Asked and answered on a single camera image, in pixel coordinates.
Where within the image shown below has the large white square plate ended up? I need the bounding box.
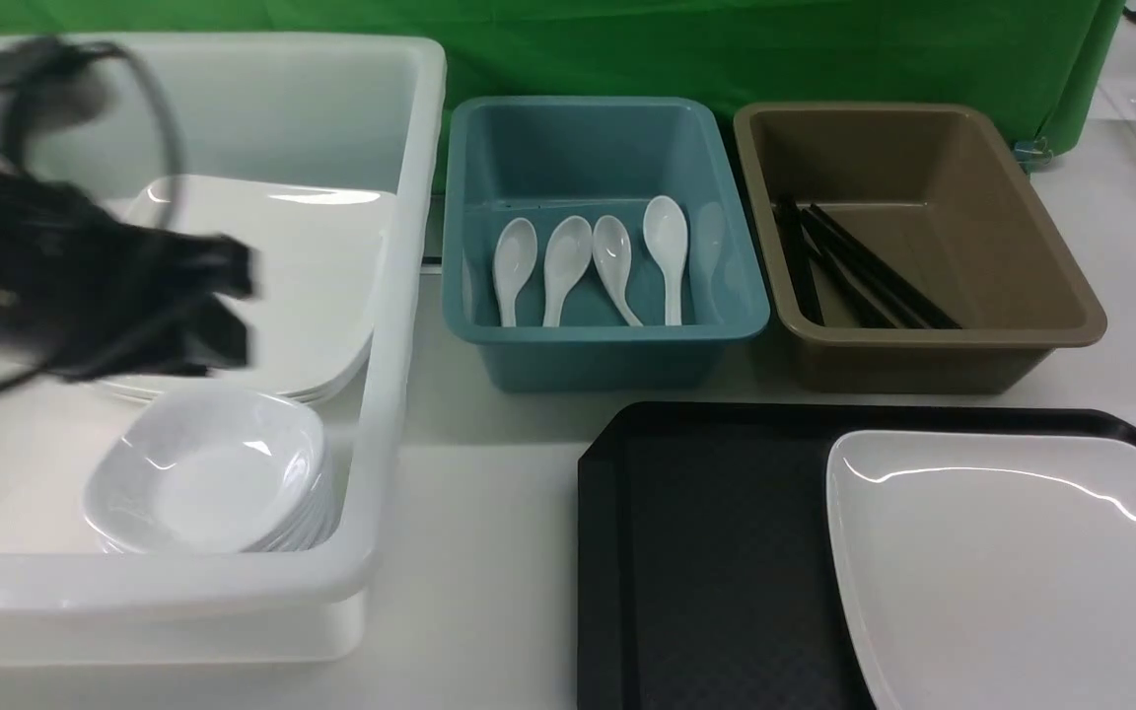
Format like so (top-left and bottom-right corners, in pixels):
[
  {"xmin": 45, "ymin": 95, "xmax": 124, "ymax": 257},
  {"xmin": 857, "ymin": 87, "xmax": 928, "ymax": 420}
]
[{"xmin": 825, "ymin": 431, "xmax": 1136, "ymax": 709}]

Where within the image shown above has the white plate stack top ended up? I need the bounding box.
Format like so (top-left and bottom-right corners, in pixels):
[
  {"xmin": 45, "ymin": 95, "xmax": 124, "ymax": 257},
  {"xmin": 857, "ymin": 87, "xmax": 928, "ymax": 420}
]
[{"xmin": 85, "ymin": 175, "xmax": 396, "ymax": 406}]

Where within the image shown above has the black chopstick in bin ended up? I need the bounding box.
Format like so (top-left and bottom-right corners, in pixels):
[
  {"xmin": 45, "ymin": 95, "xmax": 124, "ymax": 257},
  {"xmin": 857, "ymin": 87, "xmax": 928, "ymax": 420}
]
[
  {"xmin": 801, "ymin": 204, "xmax": 963, "ymax": 329},
  {"xmin": 799, "ymin": 208, "xmax": 924, "ymax": 329},
  {"xmin": 774, "ymin": 194, "xmax": 822, "ymax": 326}
]

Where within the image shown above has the large white plastic bin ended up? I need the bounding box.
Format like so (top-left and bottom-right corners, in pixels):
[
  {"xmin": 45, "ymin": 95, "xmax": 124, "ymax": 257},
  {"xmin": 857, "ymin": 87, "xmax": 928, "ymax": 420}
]
[{"xmin": 0, "ymin": 33, "xmax": 446, "ymax": 669}]

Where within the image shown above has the green cloth backdrop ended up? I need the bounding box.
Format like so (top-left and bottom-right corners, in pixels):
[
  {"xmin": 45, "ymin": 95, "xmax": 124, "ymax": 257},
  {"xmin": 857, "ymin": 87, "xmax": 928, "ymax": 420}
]
[{"xmin": 0, "ymin": 1, "xmax": 1124, "ymax": 153}]

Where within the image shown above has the brown plastic bin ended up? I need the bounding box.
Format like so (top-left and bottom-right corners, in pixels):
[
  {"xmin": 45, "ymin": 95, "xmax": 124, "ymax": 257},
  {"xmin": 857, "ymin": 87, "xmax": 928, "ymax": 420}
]
[{"xmin": 734, "ymin": 103, "xmax": 1106, "ymax": 394}]

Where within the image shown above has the white bowl stack top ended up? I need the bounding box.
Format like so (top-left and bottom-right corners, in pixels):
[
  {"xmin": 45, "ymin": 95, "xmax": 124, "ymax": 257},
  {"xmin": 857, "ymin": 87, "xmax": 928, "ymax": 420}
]
[{"xmin": 82, "ymin": 382, "xmax": 341, "ymax": 554}]

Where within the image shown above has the black serving tray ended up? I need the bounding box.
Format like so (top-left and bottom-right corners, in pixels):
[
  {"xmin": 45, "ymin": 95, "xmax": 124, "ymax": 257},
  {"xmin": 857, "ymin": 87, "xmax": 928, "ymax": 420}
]
[{"xmin": 576, "ymin": 401, "xmax": 1136, "ymax": 709}]

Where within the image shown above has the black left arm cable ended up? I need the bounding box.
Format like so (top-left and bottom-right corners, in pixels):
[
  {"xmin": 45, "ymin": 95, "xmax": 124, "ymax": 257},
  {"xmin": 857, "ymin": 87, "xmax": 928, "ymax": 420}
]
[{"xmin": 0, "ymin": 37, "xmax": 184, "ymax": 407}]

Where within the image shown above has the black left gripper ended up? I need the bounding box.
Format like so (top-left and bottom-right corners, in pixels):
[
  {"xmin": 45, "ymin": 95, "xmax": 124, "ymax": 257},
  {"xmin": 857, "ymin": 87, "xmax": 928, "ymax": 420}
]
[{"xmin": 0, "ymin": 172, "xmax": 258, "ymax": 381}]

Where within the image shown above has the white spoon left crossed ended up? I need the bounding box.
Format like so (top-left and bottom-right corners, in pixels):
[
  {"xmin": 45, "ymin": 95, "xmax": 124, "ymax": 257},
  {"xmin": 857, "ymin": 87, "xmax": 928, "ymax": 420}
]
[{"xmin": 491, "ymin": 219, "xmax": 538, "ymax": 327}]

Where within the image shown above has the teal plastic bin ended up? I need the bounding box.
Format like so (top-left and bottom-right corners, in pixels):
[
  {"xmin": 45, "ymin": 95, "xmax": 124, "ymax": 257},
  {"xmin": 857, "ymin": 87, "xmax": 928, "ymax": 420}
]
[{"xmin": 441, "ymin": 97, "xmax": 771, "ymax": 392}]

